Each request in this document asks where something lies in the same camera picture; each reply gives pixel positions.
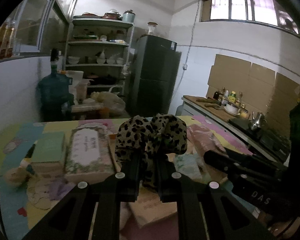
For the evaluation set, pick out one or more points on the black gas stove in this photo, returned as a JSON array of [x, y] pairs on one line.
[[270, 137]]

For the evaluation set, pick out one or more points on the kitchen counter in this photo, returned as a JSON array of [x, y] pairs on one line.
[[197, 107]]

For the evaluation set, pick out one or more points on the white wall socket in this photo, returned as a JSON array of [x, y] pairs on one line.
[[185, 67]]

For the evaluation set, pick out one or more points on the floral tissue packet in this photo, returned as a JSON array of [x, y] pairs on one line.
[[188, 166]]

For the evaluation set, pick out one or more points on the red shallow pan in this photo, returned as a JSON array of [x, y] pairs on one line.
[[91, 15]]

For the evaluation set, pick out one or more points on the leopard print cloth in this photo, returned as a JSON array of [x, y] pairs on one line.
[[165, 130]]

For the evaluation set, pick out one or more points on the dark green refrigerator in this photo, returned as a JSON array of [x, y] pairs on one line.
[[155, 80]]

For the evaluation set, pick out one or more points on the wooden cutting board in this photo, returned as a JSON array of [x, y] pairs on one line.
[[212, 111]]

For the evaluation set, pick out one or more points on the row of condiment bottles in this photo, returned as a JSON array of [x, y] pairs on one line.
[[231, 96]]

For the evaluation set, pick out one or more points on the black pan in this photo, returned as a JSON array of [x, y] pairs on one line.
[[103, 80]]

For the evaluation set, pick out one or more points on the white plastic container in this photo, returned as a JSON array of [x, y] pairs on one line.
[[82, 90]]

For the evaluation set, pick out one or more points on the black white water pump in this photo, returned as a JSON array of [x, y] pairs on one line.
[[54, 57]]

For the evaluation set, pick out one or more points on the barred outside window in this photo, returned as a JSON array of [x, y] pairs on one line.
[[250, 5]]

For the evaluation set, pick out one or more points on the purple soft cloth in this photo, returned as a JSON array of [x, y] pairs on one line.
[[63, 187]]

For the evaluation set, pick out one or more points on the floral tissue box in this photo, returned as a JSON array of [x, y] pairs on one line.
[[87, 150]]

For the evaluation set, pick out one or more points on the blue water jug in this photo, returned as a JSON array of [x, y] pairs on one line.
[[55, 92]]

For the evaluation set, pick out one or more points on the glass jar with lid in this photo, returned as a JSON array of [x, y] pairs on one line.
[[152, 29]]

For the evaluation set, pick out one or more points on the clear plastic bag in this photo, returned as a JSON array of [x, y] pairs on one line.
[[110, 102]]

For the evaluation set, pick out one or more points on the white metal shelf rack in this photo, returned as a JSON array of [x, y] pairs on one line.
[[97, 43]]

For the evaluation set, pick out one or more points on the green cardboard box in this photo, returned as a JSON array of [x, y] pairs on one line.
[[48, 146]]

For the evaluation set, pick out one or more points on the row of white bowls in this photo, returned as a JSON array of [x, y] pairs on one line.
[[100, 60]]

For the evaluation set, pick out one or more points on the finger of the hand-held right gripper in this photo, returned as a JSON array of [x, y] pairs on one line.
[[220, 161], [260, 162]]

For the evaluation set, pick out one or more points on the pot with glass lid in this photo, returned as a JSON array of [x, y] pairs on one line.
[[112, 15]]

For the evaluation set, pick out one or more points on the steel kettle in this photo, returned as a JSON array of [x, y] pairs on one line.
[[257, 122]]

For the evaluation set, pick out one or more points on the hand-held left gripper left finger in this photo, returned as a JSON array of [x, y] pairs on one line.
[[132, 180]]

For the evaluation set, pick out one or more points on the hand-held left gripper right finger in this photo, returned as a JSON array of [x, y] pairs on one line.
[[165, 180]]

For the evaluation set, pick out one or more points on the kitchen cleaver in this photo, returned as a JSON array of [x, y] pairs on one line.
[[212, 105]]

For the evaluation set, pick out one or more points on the white bowl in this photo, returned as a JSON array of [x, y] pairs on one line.
[[231, 110]]

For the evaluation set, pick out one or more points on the light blue canister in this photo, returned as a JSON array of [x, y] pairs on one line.
[[128, 17]]

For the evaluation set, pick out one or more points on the cardboard sheets on wall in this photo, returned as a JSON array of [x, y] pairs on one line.
[[240, 77]]

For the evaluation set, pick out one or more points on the cream plush ball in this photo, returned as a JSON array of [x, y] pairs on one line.
[[16, 177]]

